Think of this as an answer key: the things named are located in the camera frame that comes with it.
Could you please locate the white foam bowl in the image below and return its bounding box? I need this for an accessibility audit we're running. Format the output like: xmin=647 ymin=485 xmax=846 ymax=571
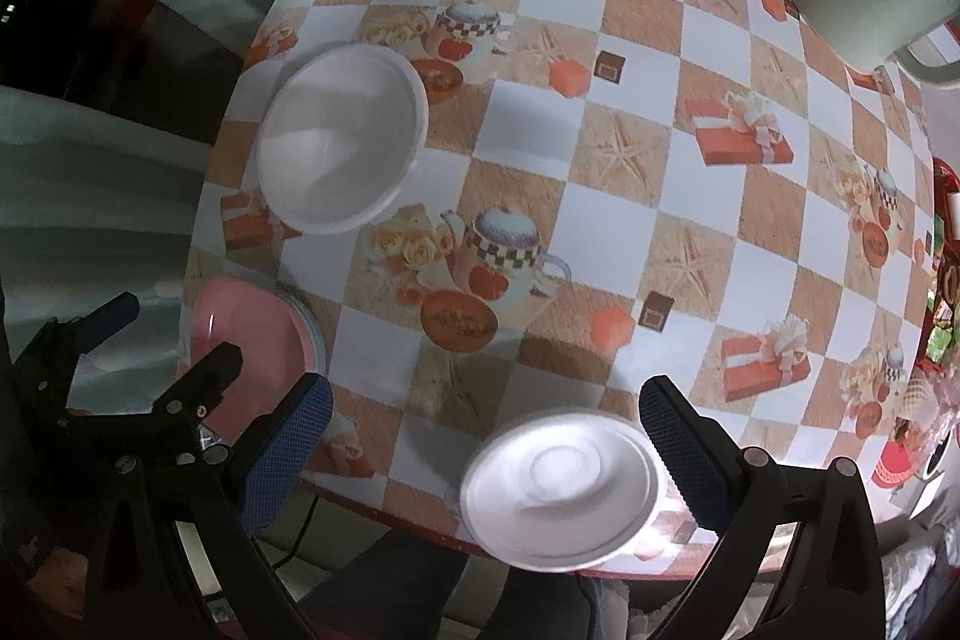
xmin=256 ymin=44 xmax=428 ymax=236
xmin=459 ymin=408 xmax=665 ymax=573

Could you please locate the pink plastic plate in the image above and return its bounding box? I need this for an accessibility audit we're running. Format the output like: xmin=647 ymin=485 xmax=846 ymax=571
xmin=189 ymin=276 xmax=308 ymax=443

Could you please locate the checkered patterned tablecloth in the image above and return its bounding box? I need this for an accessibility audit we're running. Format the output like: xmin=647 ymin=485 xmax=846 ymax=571
xmin=185 ymin=0 xmax=935 ymax=546

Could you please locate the black cable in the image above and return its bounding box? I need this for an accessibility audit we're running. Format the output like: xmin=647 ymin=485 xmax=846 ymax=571
xmin=262 ymin=492 xmax=324 ymax=570

